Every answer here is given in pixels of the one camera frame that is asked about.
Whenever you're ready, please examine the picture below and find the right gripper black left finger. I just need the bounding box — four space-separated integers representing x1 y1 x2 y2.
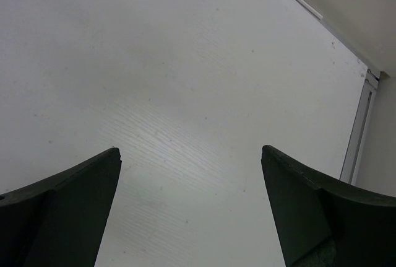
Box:
1 147 122 266

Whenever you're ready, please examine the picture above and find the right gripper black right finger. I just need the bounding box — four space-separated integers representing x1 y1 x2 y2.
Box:
261 145 395 266

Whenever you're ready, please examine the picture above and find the aluminium rail right edge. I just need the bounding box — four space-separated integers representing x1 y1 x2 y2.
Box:
340 69 381 185

